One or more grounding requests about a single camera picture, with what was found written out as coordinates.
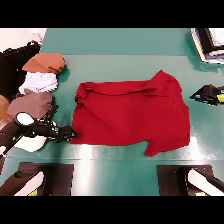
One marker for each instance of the tan garment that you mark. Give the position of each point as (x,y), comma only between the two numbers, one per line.
(3,108)

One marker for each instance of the red T-shirt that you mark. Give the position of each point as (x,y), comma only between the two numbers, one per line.
(130,113)

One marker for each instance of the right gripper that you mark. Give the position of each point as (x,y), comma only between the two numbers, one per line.
(207,94)

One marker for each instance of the orange garment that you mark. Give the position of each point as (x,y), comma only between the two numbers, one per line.
(45,62)

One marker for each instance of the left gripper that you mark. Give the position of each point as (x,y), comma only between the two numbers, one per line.
(66,133)

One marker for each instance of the cream garment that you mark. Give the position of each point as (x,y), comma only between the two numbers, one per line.
(31,144)

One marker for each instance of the white garment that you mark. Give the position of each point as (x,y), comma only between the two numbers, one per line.
(39,82)

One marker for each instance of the brown garment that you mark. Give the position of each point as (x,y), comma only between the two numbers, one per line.
(31,104)

